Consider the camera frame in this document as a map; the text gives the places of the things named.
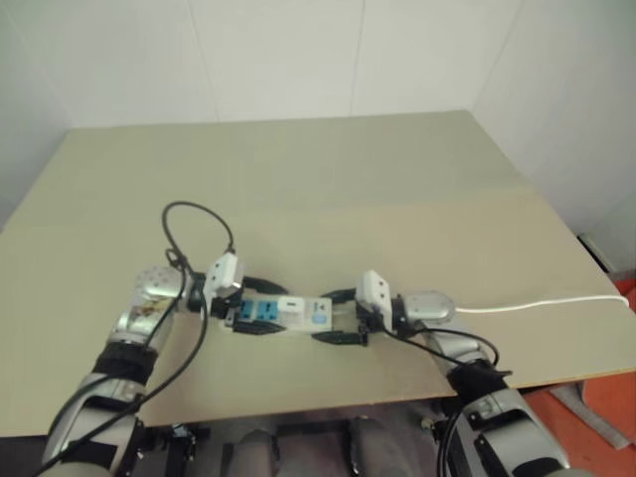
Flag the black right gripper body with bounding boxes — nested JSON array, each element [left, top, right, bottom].
[[353, 297, 397, 349]]

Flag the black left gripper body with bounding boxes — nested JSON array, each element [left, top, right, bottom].
[[210, 286, 250, 332]]

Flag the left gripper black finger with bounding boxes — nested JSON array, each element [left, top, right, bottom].
[[242, 275, 290, 298], [232, 320, 284, 337]]

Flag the white power strip blue sockets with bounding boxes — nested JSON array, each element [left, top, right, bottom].
[[222, 292, 360, 335]]

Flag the dark rounded shape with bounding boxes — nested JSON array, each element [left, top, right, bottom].
[[232, 428, 280, 477]]

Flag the grey table foot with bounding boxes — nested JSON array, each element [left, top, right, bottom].
[[549, 381, 633, 451]]

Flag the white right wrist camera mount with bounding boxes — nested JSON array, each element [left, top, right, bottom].
[[355, 269, 395, 315]]

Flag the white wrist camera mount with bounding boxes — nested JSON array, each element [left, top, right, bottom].
[[355, 269, 395, 315], [206, 252, 247, 302]]

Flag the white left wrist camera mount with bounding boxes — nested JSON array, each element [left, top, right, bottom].
[[206, 252, 247, 302]]

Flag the black bracket under table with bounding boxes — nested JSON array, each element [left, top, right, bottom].
[[161, 421, 211, 464]]

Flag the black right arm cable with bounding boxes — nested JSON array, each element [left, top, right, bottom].
[[380, 325, 514, 477]]

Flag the white power strip cord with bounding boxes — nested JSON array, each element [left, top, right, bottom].
[[455, 294, 631, 315]]

